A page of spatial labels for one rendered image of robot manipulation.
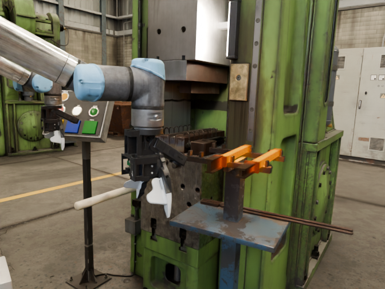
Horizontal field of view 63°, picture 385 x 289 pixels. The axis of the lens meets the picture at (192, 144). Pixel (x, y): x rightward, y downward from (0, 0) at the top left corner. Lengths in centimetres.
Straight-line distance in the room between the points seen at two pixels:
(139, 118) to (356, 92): 603
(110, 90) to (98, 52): 1038
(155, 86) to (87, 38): 1021
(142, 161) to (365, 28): 684
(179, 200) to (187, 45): 74
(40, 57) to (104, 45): 1046
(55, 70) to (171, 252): 117
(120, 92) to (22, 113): 555
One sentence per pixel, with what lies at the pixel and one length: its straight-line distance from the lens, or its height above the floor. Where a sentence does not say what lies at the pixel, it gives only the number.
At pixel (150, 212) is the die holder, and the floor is 58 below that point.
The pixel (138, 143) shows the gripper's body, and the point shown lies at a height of 110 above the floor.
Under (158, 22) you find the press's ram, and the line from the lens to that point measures 166.
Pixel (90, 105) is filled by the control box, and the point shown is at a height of 112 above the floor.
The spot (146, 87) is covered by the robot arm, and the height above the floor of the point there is 123.
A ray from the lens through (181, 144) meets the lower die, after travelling 155.
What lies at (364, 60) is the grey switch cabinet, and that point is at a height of 187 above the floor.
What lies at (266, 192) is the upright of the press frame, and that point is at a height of 76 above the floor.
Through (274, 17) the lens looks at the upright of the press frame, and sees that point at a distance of 152.
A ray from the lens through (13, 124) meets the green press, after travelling 617.
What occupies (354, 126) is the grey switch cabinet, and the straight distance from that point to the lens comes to 661.
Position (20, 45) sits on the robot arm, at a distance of 77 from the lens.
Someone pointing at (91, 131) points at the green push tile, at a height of 99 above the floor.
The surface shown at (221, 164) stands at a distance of 102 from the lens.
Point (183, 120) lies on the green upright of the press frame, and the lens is 197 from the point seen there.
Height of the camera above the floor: 122
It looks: 10 degrees down
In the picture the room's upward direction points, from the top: 2 degrees clockwise
